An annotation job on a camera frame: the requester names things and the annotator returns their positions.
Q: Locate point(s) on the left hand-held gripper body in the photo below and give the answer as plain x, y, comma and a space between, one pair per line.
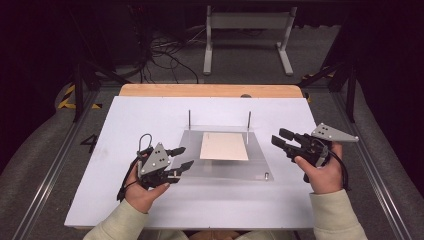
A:
155, 161

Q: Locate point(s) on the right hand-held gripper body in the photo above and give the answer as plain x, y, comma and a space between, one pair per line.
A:
313, 148

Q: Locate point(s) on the clear acrylic frame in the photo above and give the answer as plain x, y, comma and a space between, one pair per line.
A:
256, 166

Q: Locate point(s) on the person's right hand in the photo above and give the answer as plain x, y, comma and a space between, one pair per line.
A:
325, 181

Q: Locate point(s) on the person's left hand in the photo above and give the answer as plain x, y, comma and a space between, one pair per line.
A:
140, 198

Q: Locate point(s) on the cream paper card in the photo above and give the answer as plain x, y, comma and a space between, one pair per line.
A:
223, 146

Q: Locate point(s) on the white table board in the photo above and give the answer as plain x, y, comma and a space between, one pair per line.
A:
133, 116

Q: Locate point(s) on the wooden table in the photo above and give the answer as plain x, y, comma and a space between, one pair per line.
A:
200, 90

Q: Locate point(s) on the yellow black floor tape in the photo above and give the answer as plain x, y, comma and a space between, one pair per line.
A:
316, 74
68, 96

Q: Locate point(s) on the black metal stand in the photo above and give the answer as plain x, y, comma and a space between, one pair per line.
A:
78, 93
350, 93

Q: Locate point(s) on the white metal stand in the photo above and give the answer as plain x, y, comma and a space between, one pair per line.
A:
248, 20

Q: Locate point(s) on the aluminium floor rail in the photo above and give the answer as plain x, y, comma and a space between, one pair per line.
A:
383, 180
50, 173

